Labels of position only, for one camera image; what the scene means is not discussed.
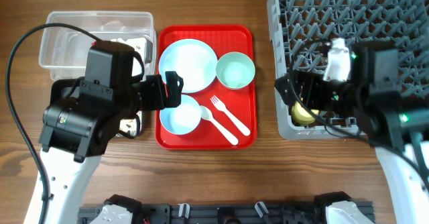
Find light blue bowl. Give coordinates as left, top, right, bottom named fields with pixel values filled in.
left=160, top=95, right=201, bottom=135

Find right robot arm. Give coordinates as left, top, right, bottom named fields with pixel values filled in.
left=275, top=39, right=428, bottom=223

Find mint green bowl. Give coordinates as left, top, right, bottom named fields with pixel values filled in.
left=216, top=52, right=255, bottom=90

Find black tray bin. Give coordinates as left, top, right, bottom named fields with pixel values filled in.
left=49, top=78, right=144, bottom=139

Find white plastic spoon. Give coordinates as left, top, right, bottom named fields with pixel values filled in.
left=200, top=105, right=239, bottom=146

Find light blue plate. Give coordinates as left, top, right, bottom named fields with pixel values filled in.
left=158, top=39, right=218, bottom=93

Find white plastic fork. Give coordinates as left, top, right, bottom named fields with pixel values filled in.
left=210, top=95, right=251, bottom=136

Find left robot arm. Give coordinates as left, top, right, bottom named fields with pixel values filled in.
left=24, top=40, right=184, bottom=223

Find grey dishwasher rack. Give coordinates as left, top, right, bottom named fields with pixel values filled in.
left=267, top=0, right=429, bottom=141

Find clear plastic bin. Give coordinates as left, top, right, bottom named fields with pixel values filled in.
left=39, top=11, right=156, bottom=81

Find yellow plastic cup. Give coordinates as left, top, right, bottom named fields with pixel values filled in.
left=291, top=102, right=316, bottom=125

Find rice food leftovers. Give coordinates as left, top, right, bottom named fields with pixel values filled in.
left=119, top=117, right=141, bottom=138

